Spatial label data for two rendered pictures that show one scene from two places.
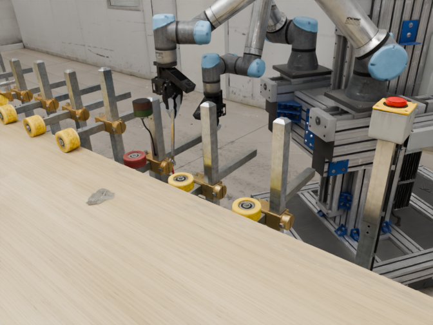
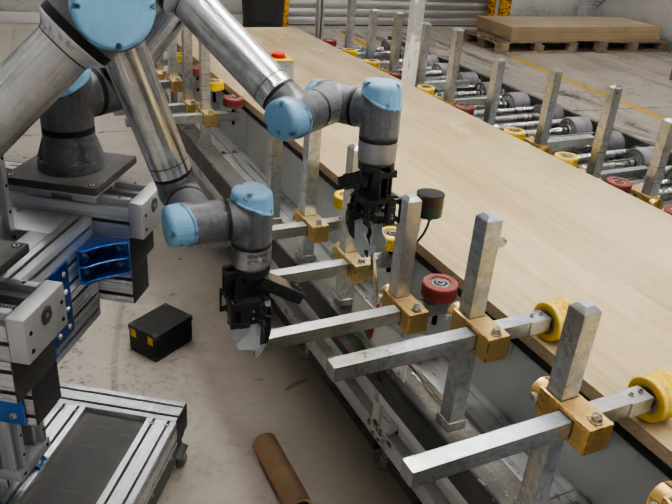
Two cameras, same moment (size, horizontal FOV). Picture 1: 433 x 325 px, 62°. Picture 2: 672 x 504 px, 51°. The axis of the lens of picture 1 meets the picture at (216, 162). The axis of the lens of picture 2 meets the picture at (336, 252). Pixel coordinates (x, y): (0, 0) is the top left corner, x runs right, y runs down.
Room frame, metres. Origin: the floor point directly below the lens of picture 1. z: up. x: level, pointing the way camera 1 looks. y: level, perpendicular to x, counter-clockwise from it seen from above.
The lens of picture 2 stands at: (2.51, 0.59, 1.67)
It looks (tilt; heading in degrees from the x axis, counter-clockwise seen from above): 27 degrees down; 202
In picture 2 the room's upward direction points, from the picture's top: 5 degrees clockwise
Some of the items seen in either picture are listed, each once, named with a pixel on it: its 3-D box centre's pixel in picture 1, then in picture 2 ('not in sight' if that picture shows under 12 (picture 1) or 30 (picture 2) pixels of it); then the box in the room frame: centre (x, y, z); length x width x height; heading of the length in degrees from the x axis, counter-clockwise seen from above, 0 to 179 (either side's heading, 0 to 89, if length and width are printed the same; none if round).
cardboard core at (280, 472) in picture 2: not in sight; (281, 474); (1.06, -0.13, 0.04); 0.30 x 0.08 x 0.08; 50
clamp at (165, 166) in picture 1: (155, 163); (403, 307); (1.21, 0.23, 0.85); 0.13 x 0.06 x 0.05; 50
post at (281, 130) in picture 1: (278, 196); (308, 196); (0.88, -0.17, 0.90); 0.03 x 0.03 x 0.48; 50
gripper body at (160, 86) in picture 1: (166, 78); (375, 192); (1.30, 0.17, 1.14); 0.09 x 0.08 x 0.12; 50
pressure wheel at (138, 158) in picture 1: (136, 167); (437, 302); (1.16, 0.29, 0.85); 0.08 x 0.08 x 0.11
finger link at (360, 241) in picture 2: (173, 105); (362, 241); (1.31, 0.16, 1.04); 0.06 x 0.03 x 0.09; 50
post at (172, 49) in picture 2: not in sight; (172, 57); (-0.08, -1.33, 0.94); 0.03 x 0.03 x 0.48; 50
